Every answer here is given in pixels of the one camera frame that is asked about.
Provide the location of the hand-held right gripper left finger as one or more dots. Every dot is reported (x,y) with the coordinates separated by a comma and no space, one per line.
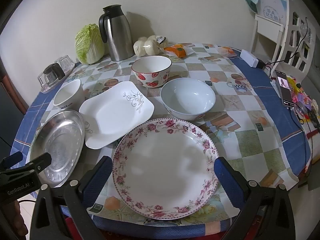
(100,180)

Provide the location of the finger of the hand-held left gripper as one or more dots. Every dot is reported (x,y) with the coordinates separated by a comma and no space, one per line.
(37,163)
(12,158)

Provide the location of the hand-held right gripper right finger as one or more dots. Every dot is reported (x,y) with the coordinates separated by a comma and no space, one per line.
(225,180)

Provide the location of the stainless steel round plate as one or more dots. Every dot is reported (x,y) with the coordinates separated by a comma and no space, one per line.
(62,140)

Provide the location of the pink floral round plate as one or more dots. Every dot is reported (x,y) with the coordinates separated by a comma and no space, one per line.
(162,170)

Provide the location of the pale blue bowl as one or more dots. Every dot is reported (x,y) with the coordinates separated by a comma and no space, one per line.
(187,97)

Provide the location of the strawberry print bowl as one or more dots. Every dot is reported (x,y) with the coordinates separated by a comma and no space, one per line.
(150,78)

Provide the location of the person's left hand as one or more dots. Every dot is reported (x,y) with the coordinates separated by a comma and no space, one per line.
(19,220)

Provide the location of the white square plate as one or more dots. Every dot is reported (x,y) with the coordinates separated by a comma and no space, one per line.
(112,115)

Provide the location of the round serving tray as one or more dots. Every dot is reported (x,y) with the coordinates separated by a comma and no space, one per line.
(47,89)

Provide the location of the white square cup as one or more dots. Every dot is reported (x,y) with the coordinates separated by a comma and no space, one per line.
(67,92)

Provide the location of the clear drinking glass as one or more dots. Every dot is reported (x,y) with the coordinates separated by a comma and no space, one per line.
(66,62)
(42,78)

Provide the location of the checkered blue-edged tablecloth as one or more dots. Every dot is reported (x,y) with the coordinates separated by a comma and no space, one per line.
(250,92)

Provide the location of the smartphone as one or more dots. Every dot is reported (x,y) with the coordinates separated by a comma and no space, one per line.
(283,87)

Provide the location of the pile of colourful trinkets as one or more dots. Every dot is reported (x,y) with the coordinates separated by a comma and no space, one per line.
(303,100)

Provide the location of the white power bank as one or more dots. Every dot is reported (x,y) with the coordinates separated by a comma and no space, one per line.
(248,58)

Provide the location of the napa cabbage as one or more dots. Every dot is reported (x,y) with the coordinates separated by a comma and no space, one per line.
(88,45)

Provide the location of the orange snack packet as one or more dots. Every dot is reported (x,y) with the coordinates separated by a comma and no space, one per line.
(178,50)

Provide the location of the bag of steamed buns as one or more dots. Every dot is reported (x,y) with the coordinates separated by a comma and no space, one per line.
(143,47)

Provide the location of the stainless steel thermos jug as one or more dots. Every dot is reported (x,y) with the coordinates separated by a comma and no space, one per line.
(120,37)

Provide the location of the white plastic chair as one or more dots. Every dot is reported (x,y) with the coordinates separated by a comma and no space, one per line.
(290,30)

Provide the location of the white printed bag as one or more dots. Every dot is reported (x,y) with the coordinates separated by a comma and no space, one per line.
(271,8)

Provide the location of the teal cloth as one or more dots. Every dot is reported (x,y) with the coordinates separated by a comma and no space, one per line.
(251,1)

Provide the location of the brown wooden door frame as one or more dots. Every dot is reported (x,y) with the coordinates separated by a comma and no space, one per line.
(7,90)

